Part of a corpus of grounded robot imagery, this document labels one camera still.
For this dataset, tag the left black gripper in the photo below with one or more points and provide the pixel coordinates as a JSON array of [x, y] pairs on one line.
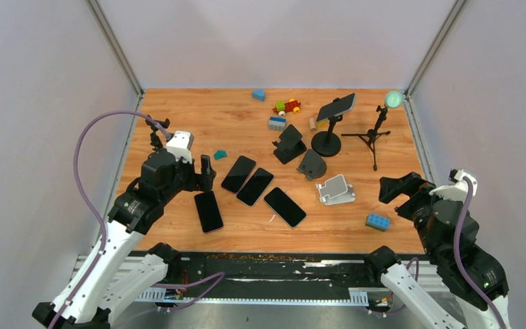
[[198, 181]]

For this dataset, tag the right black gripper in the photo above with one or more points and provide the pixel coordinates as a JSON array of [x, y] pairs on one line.
[[411, 184]]

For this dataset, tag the pink phone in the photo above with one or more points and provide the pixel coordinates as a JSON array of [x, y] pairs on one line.
[[238, 174]]

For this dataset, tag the purple phone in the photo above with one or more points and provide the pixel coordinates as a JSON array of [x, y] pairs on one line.
[[208, 212]]

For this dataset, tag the black round-base clamp stand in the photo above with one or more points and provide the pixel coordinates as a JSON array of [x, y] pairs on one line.
[[157, 126]]

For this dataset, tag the teal smartphone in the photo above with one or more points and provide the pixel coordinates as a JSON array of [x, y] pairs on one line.
[[285, 207]]

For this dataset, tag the tall black round-base stand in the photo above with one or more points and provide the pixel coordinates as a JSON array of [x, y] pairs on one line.
[[326, 143]]

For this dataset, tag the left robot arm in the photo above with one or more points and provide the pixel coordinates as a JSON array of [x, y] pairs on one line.
[[93, 299]]

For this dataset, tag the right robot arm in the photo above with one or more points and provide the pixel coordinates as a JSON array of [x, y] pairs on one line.
[[448, 234]]

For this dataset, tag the white phone stand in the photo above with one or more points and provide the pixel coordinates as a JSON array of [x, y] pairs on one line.
[[336, 190]]

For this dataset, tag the black folding phone stand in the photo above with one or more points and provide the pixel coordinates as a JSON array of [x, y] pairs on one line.
[[290, 145]]

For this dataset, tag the grey round phone stand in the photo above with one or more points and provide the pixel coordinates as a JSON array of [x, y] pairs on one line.
[[312, 165]]

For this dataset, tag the teal small block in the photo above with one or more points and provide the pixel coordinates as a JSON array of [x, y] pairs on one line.
[[220, 154]]

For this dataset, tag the blue lego brick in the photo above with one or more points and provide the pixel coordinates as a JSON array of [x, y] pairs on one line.
[[377, 222]]

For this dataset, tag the black mini tripod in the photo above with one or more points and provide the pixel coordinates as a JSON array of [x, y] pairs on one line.
[[371, 136]]

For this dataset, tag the blue white block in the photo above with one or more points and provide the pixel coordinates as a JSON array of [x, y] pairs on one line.
[[277, 123]]

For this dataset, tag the green ball on tripod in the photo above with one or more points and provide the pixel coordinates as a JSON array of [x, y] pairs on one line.
[[393, 99]]

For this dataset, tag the blue triangular block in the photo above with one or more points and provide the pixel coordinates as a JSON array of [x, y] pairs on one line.
[[258, 94]]

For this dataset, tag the wooden cylinder block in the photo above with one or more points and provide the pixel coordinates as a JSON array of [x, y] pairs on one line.
[[312, 124]]

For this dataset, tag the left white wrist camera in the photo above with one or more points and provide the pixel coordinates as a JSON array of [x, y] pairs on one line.
[[180, 146]]

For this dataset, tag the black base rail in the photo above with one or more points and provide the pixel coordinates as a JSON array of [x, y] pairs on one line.
[[270, 278]]

